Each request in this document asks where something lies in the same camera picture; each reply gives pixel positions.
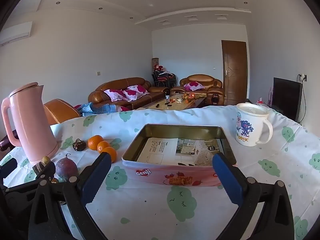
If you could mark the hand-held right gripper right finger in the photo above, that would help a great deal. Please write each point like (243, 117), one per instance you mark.
(226, 177)

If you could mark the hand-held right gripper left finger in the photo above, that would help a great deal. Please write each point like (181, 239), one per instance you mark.
(96, 177)

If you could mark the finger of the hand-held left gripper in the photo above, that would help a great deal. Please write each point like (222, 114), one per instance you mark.
(48, 173)
(8, 166)

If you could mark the small yellow longan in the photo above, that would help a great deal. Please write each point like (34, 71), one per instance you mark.
(46, 159)

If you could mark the purple passion fruit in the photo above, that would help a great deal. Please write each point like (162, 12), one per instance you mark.
(66, 168)

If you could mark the orange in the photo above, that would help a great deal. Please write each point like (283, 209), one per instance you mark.
(95, 142)
(103, 146)
(111, 155)

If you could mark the dark brown mangosteen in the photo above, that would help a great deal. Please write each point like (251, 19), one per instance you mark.
(79, 145)

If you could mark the pink tin box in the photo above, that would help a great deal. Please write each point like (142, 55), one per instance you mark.
(160, 176)

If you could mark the dark red wooden furniture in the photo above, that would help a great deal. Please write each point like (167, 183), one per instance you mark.
(8, 142)

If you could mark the pink electric kettle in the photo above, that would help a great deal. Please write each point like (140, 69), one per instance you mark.
(32, 125)

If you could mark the white cartoon mug with lid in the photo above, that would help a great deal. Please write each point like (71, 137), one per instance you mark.
(250, 127)

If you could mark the white cloud print tablecloth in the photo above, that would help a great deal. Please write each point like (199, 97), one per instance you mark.
(150, 205)

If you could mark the orange leather chair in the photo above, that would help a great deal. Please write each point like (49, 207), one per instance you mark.
(60, 111)

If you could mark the blue plaid blanket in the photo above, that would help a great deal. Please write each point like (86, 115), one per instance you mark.
(102, 108)

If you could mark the printed paper sheet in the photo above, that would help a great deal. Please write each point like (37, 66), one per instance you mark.
(162, 150)

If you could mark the pink floral pillow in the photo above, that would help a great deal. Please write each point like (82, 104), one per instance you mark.
(115, 95)
(193, 86)
(136, 92)

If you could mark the wooden coffee table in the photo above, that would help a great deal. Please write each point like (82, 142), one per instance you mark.
(170, 106)

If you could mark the pink board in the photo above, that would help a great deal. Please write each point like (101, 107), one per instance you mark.
(270, 96)

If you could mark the brown leather sofa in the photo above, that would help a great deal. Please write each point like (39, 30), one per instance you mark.
(120, 85)

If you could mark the glass jar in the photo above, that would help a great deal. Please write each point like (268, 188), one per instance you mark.
(167, 99)

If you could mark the black television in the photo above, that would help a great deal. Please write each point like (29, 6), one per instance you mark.
(286, 97)

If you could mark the brown leather armchair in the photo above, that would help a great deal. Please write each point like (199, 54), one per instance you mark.
(200, 80)

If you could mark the brown wooden door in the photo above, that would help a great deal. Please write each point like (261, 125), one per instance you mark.
(235, 72)

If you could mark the stacked black chairs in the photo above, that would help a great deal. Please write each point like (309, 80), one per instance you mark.
(163, 80)

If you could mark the tall patterned vase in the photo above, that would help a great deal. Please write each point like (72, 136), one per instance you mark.
(155, 62)

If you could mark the white air conditioner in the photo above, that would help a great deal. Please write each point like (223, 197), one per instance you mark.
(15, 33)

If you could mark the wall socket with plug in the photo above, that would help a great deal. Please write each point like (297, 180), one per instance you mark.
(303, 77)

